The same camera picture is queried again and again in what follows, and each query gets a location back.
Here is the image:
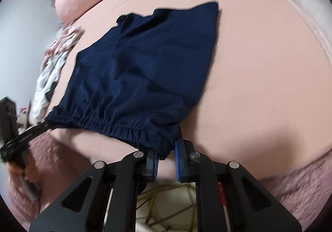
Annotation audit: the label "pink bed sheet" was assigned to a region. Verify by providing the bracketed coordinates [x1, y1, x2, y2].
[47, 0, 332, 188]

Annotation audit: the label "pink fuzzy blanket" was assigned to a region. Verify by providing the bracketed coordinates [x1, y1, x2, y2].
[6, 131, 330, 232]

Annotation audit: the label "white cloth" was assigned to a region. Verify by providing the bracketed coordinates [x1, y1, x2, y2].
[30, 25, 85, 122]

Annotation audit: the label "pale white blanket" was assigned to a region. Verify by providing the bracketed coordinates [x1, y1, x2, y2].
[228, 0, 332, 67]

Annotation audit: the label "person's left hand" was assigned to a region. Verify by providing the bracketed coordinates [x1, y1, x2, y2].
[21, 154, 40, 183]

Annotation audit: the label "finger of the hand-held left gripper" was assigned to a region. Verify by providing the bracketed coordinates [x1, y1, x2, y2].
[6, 120, 52, 157]

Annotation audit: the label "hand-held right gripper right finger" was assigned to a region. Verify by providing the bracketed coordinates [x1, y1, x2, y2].
[174, 139, 303, 232]

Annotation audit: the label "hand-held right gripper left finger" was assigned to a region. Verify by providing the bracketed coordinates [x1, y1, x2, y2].
[28, 150, 159, 232]

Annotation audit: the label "white line patterned mat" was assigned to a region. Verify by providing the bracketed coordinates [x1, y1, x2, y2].
[136, 182, 198, 232]

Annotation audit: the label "navy blue shorts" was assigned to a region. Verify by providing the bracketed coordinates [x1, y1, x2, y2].
[45, 0, 220, 161]

